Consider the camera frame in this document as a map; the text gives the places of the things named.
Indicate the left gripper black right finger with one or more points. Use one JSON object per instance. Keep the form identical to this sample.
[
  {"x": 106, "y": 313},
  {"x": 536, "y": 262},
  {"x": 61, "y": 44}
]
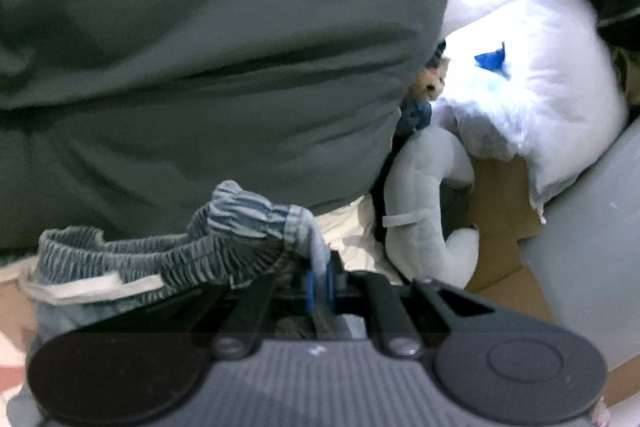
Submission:
[{"x": 363, "y": 311}]

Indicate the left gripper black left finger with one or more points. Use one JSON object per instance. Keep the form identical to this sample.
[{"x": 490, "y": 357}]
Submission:
[{"x": 268, "y": 309}]

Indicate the light blue denim shorts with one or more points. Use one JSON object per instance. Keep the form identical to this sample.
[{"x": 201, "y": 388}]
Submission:
[{"x": 165, "y": 256}]

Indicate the grey plush toy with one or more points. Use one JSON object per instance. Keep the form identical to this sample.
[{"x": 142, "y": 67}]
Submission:
[{"x": 415, "y": 243}]

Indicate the white patterned bed sheet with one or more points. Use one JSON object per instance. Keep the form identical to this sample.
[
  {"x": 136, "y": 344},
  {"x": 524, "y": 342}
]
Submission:
[{"x": 350, "y": 231}]

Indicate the brown cardboard box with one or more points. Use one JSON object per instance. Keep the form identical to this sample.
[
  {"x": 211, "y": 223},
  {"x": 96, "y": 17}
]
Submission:
[{"x": 499, "y": 207}]

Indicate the white fluffy plush toy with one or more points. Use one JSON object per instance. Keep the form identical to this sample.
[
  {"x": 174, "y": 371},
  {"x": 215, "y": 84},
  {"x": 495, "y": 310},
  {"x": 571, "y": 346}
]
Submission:
[{"x": 533, "y": 79}]

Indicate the dark grey garment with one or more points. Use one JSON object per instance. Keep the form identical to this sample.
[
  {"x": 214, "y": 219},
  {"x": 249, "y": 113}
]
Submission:
[{"x": 125, "y": 114}]

